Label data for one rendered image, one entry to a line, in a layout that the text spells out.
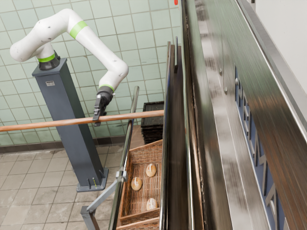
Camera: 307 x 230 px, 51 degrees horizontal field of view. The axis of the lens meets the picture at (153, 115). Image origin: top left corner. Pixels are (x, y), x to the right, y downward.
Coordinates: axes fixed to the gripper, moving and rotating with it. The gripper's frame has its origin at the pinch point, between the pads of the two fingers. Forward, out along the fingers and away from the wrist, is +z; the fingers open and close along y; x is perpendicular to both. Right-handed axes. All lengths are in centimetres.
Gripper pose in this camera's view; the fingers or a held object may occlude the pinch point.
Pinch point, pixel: (97, 118)
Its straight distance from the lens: 172.1
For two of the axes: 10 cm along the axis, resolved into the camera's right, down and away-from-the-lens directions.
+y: 1.5, 8.0, 5.8
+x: -9.9, 0.9, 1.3
